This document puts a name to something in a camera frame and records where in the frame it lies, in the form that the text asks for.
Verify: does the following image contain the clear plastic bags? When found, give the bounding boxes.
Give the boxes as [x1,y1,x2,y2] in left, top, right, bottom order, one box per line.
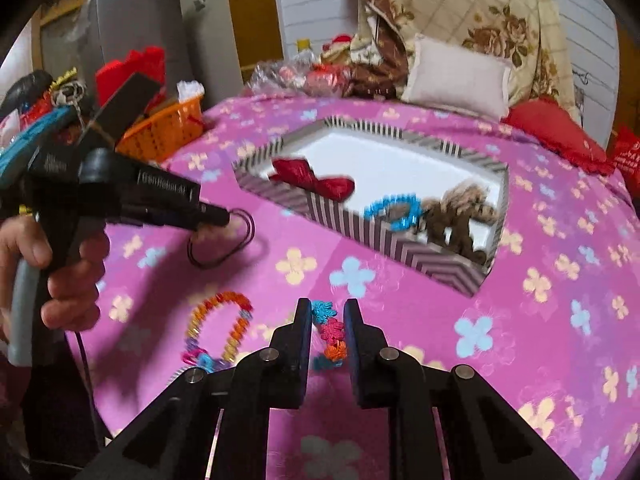
[247,59,352,99]

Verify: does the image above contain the colourful clutter pile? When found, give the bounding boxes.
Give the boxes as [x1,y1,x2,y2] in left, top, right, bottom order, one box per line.
[0,67,97,127]

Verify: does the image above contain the blue flower bracelet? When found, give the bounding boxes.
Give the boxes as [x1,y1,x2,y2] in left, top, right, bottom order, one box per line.
[363,191,425,234]

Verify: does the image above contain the grey refrigerator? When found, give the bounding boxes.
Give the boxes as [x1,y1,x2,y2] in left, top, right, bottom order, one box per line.
[40,0,242,111]

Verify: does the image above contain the red satin hair bow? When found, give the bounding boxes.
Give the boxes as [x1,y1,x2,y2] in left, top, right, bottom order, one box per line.
[270,157,357,204]

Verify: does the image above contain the orange plastic basket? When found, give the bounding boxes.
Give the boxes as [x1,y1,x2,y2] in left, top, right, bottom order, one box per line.
[116,95,206,163]

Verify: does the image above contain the red gift bag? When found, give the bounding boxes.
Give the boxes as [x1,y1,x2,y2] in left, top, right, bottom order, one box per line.
[95,47,167,107]

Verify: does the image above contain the striped cardboard box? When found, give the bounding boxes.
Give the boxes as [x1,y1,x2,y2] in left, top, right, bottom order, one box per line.
[232,116,511,297]

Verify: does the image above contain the yellow wooden door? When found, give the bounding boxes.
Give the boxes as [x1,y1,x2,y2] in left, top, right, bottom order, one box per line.
[227,0,287,84]

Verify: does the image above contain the multicolour flower bracelet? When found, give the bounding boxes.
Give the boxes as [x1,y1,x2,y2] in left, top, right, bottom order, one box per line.
[310,301,347,372]
[182,291,254,371]

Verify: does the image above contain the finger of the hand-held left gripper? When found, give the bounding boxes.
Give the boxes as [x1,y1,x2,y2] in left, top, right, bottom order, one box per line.
[192,200,232,232]

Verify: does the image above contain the red cushion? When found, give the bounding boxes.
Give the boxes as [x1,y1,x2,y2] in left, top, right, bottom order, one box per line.
[502,97,614,177]

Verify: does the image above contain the brown fuzzy scrunchie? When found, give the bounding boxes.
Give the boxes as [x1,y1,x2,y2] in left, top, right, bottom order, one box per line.
[422,179,501,267]

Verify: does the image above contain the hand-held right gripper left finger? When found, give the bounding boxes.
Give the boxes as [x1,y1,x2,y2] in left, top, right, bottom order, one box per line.
[70,298,312,480]

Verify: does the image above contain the red stuffed toy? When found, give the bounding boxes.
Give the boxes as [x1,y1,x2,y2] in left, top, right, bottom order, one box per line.
[320,34,354,62]

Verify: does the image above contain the brown floral blanket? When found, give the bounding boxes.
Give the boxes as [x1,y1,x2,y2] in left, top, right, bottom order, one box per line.
[345,0,417,102]

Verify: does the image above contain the white tissue paper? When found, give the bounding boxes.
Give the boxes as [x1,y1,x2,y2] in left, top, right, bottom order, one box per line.
[176,80,206,102]

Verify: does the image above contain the person's left hand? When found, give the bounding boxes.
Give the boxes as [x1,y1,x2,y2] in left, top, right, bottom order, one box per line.
[0,217,110,331]

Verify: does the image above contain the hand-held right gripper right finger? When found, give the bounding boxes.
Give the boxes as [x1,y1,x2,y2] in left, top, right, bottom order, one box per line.
[344,299,581,480]

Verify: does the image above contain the black cable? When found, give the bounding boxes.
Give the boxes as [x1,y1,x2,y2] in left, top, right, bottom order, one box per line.
[74,329,110,442]

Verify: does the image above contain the cream floral quilt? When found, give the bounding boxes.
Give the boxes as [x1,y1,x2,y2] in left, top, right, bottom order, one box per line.
[330,0,587,127]

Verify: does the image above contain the pink floral bedsheet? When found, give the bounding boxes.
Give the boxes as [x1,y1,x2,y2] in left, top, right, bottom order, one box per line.
[95,95,640,480]

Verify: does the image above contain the white pillow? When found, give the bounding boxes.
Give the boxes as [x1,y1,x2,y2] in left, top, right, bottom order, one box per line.
[402,34,514,121]

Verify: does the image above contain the thin dark elastic hair tie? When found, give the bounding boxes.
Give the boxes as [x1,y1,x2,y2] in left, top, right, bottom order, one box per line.
[187,208,257,269]

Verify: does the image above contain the red shopping bag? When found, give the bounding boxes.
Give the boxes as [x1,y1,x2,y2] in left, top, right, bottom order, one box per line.
[607,125,640,182]

